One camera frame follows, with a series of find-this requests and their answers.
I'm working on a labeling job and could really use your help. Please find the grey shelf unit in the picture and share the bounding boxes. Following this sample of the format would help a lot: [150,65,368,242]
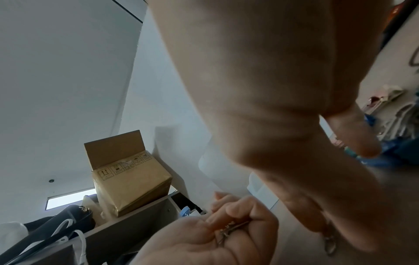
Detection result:
[32,190,211,265]

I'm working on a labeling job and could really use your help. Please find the ceiling light panel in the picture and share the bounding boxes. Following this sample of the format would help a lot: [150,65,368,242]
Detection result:
[45,188,98,211]

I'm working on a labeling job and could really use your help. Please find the tea bottle with blue cap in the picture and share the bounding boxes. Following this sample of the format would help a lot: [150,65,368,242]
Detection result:
[179,205,199,217]

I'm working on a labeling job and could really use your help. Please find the white cord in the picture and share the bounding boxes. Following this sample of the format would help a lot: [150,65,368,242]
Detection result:
[58,218,88,265]

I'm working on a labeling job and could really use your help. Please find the person's right hand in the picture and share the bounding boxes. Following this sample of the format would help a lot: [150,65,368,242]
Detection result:
[147,0,393,253]

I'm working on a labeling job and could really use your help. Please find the black bag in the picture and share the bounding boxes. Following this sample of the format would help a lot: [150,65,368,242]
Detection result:
[0,204,98,265]

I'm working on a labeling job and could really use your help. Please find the person's left hand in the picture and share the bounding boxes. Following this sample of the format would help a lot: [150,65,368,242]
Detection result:
[129,192,279,265]

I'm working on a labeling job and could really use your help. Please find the handful of paper clips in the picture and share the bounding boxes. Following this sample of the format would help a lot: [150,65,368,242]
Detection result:
[214,220,254,247]

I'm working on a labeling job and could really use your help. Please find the group of coloured binder clips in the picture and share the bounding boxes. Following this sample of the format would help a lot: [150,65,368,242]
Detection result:
[333,83,419,167]

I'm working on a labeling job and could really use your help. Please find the brown cardboard box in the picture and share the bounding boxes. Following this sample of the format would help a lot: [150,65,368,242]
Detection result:
[83,129,173,219]

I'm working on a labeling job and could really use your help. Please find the white compartment organizer tray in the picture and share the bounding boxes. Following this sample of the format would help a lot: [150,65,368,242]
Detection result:
[247,171,283,211]

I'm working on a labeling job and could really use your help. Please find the pile of silver paper clips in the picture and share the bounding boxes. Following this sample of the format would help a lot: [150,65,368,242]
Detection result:
[322,45,419,258]

